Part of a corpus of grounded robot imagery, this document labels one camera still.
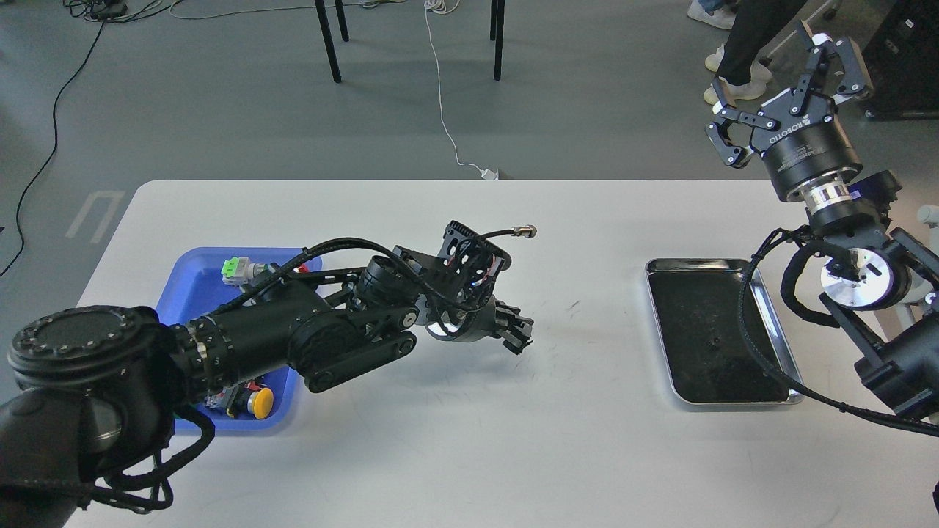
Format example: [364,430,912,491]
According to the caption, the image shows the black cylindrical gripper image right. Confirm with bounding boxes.
[706,21,873,202]

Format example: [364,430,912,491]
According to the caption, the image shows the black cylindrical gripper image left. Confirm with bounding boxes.
[426,298,534,355]

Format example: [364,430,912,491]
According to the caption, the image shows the black robot arm image left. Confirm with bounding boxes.
[2,221,537,527]

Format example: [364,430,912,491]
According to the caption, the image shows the silver metal tray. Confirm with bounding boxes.
[645,258,803,411]

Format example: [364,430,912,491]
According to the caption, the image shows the blue plastic tray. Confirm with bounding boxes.
[156,246,301,436]

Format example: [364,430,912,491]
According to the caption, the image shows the white sneaker near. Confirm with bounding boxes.
[702,76,766,105]

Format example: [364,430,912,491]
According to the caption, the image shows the white sneaker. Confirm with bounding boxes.
[685,1,737,30]
[702,76,766,105]

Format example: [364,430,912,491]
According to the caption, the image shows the person leg black trousers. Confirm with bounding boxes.
[715,1,807,86]

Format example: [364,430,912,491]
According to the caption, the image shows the white sneaker far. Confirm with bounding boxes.
[685,1,737,30]

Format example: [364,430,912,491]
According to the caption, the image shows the black equipment case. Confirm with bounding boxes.
[863,1,938,120]

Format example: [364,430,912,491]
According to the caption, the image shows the black chair leg right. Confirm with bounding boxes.
[489,0,506,81]

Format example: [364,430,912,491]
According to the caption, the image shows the black chair leg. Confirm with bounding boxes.
[489,0,506,81]
[314,0,350,84]

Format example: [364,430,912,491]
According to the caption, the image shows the black chair leg left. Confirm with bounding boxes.
[314,0,350,84]

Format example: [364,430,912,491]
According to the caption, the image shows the light green terminal switch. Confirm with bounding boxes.
[220,257,275,287]

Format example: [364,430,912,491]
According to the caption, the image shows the yellow push button switch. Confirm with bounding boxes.
[202,384,275,419]

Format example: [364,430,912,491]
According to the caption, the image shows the white cable on floor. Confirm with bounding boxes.
[423,0,486,177]

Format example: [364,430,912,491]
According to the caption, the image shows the black cable on floor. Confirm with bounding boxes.
[0,0,118,276]

